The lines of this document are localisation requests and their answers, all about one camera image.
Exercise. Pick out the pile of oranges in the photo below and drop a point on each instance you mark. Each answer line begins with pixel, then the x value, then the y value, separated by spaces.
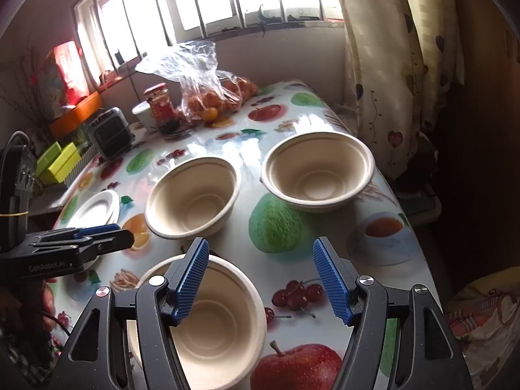
pixel 211 103

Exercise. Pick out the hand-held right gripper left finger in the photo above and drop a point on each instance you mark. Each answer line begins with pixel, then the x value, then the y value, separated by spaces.
pixel 191 284

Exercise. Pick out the clear plastic bag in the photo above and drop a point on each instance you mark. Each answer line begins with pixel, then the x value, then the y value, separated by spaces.
pixel 191 65

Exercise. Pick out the beige paper bowl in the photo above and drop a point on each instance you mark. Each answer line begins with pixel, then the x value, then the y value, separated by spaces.
pixel 317 174
pixel 191 199
pixel 227 333

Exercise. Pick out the black window latch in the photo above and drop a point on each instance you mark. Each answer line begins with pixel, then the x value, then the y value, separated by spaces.
pixel 262 13

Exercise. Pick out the white plastic tub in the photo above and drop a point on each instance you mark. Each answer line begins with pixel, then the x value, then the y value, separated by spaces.
pixel 142 115

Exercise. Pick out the patterned cream curtain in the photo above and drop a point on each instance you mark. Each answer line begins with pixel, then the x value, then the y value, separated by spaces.
pixel 386 69

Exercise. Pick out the white plastic basket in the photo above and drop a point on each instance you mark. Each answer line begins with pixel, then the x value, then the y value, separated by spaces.
pixel 422 207

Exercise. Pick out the dried twig branches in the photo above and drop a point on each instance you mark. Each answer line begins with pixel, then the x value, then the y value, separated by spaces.
pixel 24 89

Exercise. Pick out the person's left hand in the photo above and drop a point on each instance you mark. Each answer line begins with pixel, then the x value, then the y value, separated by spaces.
pixel 48 304

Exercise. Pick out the grey portable fan heater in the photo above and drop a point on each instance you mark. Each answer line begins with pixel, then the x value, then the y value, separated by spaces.
pixel 111 132

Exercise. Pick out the fruit print glossy tablecloth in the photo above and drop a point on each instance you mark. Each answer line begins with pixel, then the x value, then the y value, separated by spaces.
pixel 284 138

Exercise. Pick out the lime green box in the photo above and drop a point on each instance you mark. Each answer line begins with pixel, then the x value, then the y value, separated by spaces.
pixel 63 166

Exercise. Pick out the red label glass jar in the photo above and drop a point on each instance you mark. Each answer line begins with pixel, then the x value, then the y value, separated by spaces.
pixel 161 107

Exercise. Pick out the dark green flat box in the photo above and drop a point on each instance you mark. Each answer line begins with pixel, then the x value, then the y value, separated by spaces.
pixel 46 156

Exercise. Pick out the grey zigzag striped box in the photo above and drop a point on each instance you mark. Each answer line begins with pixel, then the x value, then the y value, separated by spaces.
pixel 79 168

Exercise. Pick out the small black bottle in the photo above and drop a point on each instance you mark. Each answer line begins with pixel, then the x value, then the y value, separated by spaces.
pixel 119 57

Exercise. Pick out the white ribbed paper plate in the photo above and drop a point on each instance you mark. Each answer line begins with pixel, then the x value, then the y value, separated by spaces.
pixel 110 224
pixel 95 209
pixel 115 214

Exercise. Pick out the orange tray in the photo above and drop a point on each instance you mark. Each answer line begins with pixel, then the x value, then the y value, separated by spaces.
pixel 77 115

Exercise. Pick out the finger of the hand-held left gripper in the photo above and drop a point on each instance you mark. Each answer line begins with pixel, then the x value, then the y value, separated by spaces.
pixel 97 230
pixel 113 241

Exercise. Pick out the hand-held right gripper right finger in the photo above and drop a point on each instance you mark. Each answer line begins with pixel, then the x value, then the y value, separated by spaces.
pixel 333 284

